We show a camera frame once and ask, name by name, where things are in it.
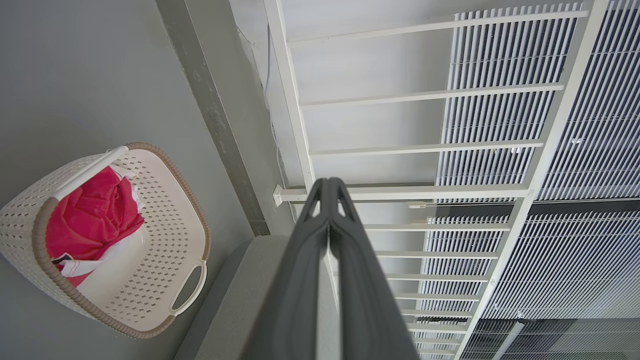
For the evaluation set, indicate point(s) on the red and white garment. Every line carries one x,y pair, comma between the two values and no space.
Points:
90,215

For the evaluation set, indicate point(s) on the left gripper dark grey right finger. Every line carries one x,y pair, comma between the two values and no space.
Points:
365,290

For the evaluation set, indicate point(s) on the white metal railing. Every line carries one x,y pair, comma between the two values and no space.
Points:
425,95

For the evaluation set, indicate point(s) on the cream perforated plastic laundry basket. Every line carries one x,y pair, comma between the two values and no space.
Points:
170,225

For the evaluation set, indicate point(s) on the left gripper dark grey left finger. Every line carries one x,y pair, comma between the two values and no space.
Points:
295,280

